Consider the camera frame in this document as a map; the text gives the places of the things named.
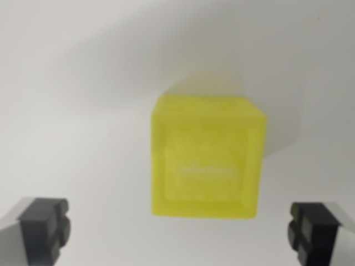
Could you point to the black silver gripper left finger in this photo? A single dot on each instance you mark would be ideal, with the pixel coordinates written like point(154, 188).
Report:
point(38, 234)

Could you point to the translucent yellow soft cube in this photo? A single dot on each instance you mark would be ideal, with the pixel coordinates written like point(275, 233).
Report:
point(206, 160)

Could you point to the black silver gripper right finger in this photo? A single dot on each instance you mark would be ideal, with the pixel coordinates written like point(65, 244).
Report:
point(319, 235)

